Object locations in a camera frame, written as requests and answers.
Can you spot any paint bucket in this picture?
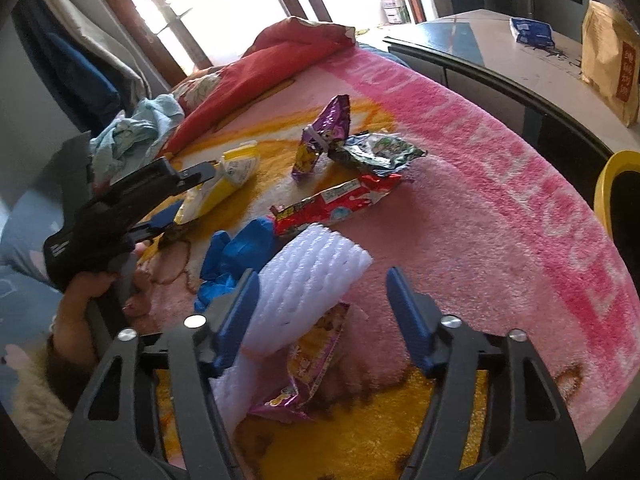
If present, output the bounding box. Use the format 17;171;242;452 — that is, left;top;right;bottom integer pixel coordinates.
379;0;407;25

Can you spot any purple yellow snack wrapper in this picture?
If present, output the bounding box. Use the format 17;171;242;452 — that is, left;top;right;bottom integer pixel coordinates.
249;302;352;424

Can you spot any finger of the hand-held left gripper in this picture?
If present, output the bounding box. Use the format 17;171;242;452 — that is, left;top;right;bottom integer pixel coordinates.
106;156;222;200
125;204;187;242

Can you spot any blue glove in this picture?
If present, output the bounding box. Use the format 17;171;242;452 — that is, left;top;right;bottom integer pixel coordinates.
193;217;276;314

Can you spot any yellow round bin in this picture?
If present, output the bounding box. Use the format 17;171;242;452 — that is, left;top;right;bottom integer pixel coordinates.
592;150;640;272

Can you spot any red quilt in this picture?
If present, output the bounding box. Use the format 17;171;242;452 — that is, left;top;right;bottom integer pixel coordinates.
162;16;357;157

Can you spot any green black foil wrapper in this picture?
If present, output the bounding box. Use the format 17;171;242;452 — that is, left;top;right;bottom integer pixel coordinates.
327;132;429;179

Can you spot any brown glass door frame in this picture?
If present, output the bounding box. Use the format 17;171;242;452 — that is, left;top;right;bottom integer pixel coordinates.
80;0;427;82

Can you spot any grey blue curtain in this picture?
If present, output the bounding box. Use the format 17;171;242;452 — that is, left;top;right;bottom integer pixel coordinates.
12;0;152;127

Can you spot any marble top coffee table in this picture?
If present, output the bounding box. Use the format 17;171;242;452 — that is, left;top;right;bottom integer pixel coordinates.
382;8;640;162

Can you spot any red snack wrapper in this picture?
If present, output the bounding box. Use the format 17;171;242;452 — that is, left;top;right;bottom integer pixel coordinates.
270;172;404;237

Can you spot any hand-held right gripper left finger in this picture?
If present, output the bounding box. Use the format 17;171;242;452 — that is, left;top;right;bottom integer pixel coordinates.
56;268;261;480

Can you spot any blue packet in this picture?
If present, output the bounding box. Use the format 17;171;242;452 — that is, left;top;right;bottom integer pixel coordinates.
509;16;556;50

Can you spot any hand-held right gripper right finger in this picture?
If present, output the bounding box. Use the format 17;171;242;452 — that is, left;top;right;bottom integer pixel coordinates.
385;266;587;480

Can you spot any person's blue patterned clothing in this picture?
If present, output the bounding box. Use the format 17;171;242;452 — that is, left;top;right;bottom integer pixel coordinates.
0;192;68;361

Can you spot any white foam net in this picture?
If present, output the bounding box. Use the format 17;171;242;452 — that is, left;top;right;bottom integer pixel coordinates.
210;223;374;434

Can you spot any brown paper bag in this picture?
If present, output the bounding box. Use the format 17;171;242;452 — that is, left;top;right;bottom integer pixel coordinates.
580;0;640;129

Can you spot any pink printed blanket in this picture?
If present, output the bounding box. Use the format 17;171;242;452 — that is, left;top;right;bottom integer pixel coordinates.
135;42;640;469

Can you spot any light blue cloth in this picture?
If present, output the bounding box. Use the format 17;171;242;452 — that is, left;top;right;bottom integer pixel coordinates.
90;93;186;187

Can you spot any person's left hand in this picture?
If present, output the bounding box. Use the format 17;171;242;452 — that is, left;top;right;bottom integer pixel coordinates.
52;242;155;356

